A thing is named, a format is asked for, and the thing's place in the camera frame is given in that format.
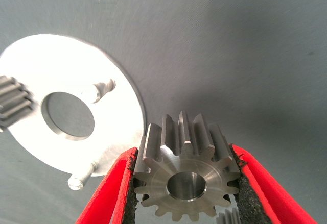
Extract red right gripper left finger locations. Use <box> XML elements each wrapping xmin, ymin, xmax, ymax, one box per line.
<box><xmin>75</xmin><ymin>146</ymin><xmax>140</xmax><ymax>224</ymax></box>

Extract dark grey table cloth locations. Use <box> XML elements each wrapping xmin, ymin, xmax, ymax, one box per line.
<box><xmin>0</xmin><ymin>0</ymin><xmax>327</xmax><ymax>224</ymax></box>

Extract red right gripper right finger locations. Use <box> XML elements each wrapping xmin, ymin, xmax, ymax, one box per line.
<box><xmin>229</xmin><ymin>143</ymin><xmax>317</xmax><ymax>224</ymax></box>

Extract small steel planetary gear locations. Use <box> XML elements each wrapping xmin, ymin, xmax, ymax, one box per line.
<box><xmin>132</xmin><ymin>111</ymin><xmax>242</xmax><ymax>222</ymax></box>
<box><xmin>0</xmin><ymin>76</ymin><xmax>34</xmax><ymax>133</ymax></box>
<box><xmin>216</xmin><ymin>207</ymin><xmax>242</xmax><ymax>224</ymax></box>

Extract round metal carrier plate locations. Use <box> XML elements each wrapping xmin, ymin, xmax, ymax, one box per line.
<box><xmin>0</xmin><ymin>33</ymin><xmax>147</xmax><ymax>191</ymax></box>

